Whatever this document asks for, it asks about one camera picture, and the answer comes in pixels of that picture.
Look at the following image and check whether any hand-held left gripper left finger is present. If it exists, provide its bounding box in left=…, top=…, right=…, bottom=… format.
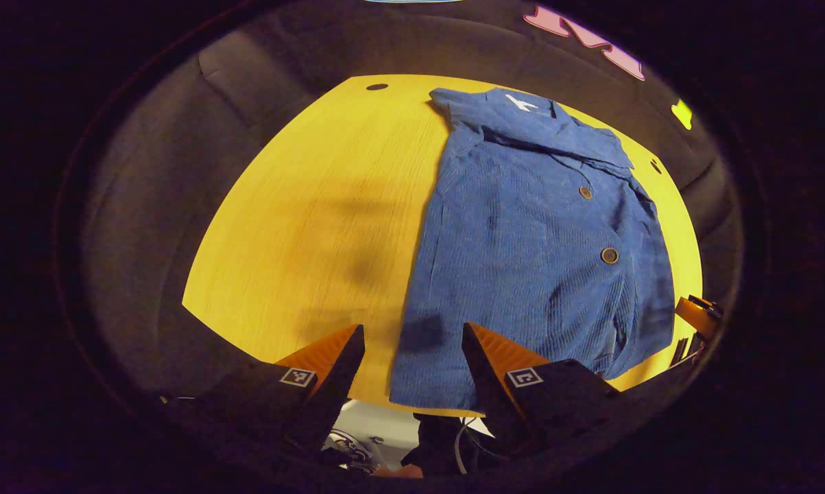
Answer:
left=158, top=324, right=366, bottom=459

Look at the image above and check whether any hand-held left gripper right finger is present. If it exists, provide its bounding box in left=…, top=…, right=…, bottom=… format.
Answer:
left=461, top=322, right=620, bottom=455

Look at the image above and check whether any blue button shirt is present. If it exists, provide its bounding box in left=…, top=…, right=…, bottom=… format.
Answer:
left=388, top=86, right=677, bottom=412

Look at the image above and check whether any white sneaker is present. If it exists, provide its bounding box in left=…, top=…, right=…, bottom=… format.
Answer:
left=323, top=429, right=385, bottom=474

